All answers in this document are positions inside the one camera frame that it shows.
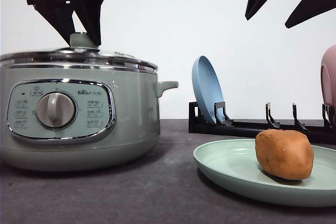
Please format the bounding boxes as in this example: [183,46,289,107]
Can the green plate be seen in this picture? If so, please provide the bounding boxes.
[194,139,336,207]

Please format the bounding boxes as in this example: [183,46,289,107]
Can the green electric steamer pot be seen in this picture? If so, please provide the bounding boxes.
[0,65,178,172]

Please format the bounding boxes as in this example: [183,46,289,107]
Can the glass steamer lid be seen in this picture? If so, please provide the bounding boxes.
[0,33,158,73]

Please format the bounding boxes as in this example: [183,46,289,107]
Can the pink plate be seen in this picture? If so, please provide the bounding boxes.
[321,45,336,126]

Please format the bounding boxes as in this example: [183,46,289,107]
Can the brown potato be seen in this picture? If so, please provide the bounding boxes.
[255,129,314,180]

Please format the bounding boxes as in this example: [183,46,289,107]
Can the black dish rack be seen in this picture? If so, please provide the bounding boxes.
[189,101,336,144]

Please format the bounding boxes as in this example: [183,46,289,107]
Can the blue plate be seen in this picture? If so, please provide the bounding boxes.
[192,56,224,124]

